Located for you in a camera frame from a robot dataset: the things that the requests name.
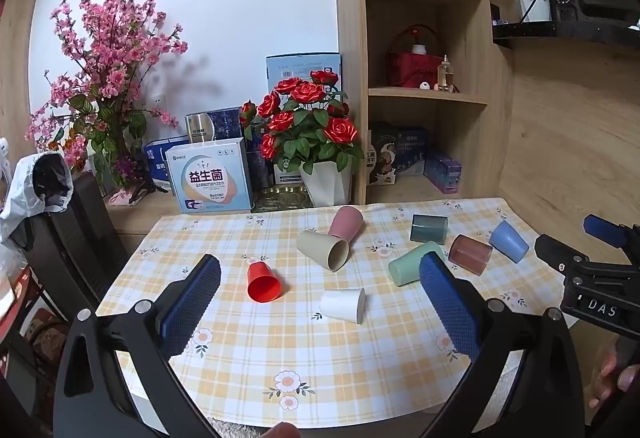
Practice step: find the small black tripod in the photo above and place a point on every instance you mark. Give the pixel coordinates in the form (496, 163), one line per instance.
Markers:
(145, 185)

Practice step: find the pink blossom plant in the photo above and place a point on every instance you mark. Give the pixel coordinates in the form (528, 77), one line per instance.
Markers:
(110, 78)

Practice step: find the red basket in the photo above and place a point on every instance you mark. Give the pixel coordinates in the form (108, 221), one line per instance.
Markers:
(412, 68)

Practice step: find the black chair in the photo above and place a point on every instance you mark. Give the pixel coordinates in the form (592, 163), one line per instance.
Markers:
(85, 233)

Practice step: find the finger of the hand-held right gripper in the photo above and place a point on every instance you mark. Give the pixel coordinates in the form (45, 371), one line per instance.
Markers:
(607, 229)
(555, 252)

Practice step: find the wooden shelf unit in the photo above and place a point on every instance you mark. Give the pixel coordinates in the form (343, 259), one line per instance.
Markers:
(465, 8)

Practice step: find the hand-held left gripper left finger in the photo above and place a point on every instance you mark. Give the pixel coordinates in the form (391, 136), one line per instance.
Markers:
(192, 303)

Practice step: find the beige cup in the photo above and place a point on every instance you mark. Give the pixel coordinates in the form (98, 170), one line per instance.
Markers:
(322, 248)

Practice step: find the red cup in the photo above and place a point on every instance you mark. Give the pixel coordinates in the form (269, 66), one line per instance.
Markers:
(264, 284)

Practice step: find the brown snack box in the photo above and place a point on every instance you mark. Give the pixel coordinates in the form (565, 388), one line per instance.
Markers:
(381, 171)

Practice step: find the checked floral tablecloth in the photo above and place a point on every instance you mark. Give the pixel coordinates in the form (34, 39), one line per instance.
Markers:
(280, 348)

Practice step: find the glass perfume bottle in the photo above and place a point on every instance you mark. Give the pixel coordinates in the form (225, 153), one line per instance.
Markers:
(445, 76)

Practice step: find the white cup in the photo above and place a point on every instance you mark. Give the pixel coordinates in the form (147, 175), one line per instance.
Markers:
(342, 304)

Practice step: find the person's right hand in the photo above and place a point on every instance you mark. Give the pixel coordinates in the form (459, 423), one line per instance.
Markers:
(609, 370)

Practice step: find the dark green cup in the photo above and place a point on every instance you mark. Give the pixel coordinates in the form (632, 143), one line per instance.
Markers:
(428, 228)

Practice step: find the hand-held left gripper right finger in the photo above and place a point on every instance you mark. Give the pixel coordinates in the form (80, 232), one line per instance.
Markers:
(447, 308)

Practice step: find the white and blue carton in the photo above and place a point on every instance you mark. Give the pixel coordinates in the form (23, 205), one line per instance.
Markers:
(210, 178)

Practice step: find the brown cup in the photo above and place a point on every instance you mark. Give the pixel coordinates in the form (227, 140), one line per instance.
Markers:
(470, 254)

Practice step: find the blue and white box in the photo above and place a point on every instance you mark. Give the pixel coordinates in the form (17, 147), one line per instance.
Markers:
(157, 161)

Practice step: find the black shelf board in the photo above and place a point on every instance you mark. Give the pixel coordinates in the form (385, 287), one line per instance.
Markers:
(565, 34)

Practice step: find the white wall outlet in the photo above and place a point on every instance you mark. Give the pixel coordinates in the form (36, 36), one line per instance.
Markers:
(159, 102)

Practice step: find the metal can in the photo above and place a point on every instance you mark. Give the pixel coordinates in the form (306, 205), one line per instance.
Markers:
(200, 128)

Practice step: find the white jacket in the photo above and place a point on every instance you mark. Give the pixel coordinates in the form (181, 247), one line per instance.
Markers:
(22, 190)

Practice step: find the blue cup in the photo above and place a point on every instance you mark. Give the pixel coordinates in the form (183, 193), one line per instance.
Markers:
(509, 241)

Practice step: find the tall light blue box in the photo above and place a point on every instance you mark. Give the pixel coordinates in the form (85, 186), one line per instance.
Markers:
(295, 67)

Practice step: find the gold tray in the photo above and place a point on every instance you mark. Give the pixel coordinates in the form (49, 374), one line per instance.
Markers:
(277, 200)

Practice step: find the dark blue patterned box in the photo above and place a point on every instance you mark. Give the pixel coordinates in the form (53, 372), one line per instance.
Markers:
(227, 122)

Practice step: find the red rose plant white pot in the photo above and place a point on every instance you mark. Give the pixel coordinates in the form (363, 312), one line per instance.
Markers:
(310, 133)

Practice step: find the purple blue box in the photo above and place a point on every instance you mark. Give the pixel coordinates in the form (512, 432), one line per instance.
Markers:
(444, 171)

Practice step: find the dark teal illustrated box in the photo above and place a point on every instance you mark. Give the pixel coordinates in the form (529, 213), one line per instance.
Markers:
(407, 151)

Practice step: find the pink cup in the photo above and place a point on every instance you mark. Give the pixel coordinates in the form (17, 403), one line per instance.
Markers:
(346, 222)

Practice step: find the small white figure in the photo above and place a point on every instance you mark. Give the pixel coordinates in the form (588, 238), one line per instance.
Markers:
(425, 86)

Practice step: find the light green cup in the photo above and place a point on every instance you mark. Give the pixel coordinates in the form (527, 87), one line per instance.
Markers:
(407, 265)

